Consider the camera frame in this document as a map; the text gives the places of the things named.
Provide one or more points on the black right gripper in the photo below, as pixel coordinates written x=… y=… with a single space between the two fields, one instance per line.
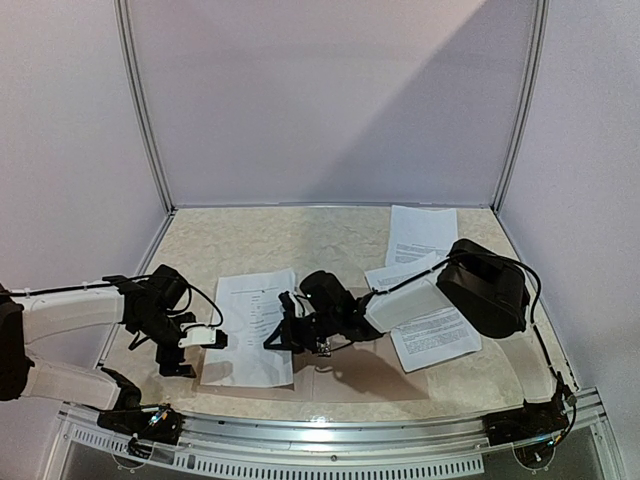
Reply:
x=293 y=325

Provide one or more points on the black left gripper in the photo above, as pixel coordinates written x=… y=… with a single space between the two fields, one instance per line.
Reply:
x=165 y=359

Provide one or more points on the white signature page sheet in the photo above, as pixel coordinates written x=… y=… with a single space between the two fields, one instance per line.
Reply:
x=251 y=311

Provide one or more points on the brown plastic folder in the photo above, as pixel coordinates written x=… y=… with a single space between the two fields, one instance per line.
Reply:
x=364 y=372

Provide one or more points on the white text page sheet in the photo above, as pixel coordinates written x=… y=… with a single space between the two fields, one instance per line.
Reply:
x=424 y=326

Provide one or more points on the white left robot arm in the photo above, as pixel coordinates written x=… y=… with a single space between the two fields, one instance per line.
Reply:
x=146 y=307

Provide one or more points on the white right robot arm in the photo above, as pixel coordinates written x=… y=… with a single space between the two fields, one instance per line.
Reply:
x=496 y=295

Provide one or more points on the metal folder clip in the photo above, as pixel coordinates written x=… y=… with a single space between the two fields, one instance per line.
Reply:
x=323 y=347

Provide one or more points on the white paper stack remainder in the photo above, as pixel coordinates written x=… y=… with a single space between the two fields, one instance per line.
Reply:
x=416 y=233

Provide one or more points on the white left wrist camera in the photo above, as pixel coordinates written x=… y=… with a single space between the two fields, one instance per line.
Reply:
x=202 y=335

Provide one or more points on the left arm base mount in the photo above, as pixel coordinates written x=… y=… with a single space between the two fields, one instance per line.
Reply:
x=145 y=426

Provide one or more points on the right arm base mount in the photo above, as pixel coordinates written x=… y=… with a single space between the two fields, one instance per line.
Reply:
x=546 y=423

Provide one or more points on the left aluminium frame post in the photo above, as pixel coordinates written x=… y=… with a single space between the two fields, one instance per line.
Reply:
x=124 y=23

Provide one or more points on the aluminium frame post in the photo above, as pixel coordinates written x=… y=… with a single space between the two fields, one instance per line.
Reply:
x=525 y=99
x=124 y=23

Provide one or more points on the right aluminium frame post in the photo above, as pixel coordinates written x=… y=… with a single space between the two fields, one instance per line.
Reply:
x=525 y=99

